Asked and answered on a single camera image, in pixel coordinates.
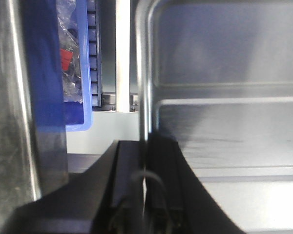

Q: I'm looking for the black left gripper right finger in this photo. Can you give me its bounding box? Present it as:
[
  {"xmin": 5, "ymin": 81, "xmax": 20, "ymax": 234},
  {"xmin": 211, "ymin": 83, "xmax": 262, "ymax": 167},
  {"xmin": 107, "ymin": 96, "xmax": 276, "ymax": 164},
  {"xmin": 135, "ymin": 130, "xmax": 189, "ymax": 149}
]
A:
[{"xmin": 146, "ymin": 134, "xmax": 243, "ymax": 234}]

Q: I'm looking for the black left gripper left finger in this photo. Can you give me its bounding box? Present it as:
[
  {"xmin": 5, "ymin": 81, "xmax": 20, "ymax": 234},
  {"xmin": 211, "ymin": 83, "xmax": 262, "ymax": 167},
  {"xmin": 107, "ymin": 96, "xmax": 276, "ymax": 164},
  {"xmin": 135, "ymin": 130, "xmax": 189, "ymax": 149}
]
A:
[{"xmin": 1, "ymin": 140, "xmax": 141, "ymax": 234}]

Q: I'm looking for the silver ribbed metal tray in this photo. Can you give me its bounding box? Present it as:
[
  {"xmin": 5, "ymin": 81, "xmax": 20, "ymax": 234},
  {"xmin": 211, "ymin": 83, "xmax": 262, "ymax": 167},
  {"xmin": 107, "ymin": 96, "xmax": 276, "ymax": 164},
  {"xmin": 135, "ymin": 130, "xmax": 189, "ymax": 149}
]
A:
[{"xmin": 135, "ymin": 0, "xmax": 293, "ymax": 234}]

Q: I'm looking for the steel lane divider left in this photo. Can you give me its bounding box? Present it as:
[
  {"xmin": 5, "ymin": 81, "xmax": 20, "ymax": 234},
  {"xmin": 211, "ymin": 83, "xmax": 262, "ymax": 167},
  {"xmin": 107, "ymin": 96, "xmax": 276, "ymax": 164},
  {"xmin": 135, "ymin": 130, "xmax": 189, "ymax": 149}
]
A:
[{"xmin": 0, "ymin": 0, "xmax": 41, "ymax": 232}]

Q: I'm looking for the red part in bag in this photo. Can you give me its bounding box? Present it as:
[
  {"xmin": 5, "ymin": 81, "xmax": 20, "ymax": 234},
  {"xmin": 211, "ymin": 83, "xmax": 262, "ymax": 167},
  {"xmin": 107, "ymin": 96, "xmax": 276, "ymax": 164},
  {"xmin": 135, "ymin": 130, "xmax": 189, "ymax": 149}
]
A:
[{"xmin": 60, "ymin": 48, "xmax": 73, "ymax": 71}]

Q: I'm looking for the centre left white roller track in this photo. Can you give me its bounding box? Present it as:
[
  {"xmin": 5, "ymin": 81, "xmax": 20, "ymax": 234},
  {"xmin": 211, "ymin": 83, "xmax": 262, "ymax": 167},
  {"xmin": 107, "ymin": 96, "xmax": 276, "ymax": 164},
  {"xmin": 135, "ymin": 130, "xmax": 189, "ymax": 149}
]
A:
[{"xmin": 86, "ymin": 0, "xmax": 103, "ymax": 109}]

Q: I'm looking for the clear plastic bag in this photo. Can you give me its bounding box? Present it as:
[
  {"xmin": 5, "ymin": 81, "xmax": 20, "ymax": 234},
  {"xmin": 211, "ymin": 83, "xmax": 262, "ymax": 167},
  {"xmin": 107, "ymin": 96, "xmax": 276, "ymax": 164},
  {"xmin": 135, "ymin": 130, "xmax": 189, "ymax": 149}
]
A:
[{"xmin": 56, "ymin": 0, "xmax": 83, "ymax": 103}]

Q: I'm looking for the blue bin lower left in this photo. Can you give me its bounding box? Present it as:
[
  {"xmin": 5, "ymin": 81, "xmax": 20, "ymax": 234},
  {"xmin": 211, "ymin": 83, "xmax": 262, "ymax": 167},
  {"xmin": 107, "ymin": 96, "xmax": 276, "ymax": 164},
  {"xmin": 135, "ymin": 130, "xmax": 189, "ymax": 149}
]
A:
[{"xmin": 20, "ymin": 0, "xmax": 92, "ymax": 132}]

